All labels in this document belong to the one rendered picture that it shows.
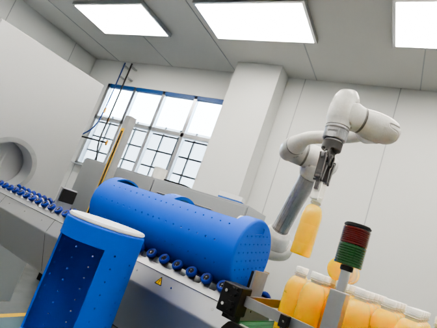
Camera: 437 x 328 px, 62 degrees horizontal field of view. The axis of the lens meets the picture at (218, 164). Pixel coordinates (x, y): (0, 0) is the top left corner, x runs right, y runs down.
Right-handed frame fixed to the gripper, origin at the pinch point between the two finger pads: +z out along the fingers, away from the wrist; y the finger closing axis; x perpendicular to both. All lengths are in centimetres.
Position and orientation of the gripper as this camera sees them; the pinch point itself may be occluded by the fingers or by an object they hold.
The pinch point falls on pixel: (318, 191)
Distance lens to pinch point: 138.7
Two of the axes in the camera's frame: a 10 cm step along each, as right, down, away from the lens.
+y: -5.3, -3.3, -7.8
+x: 7.8, 1.7, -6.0
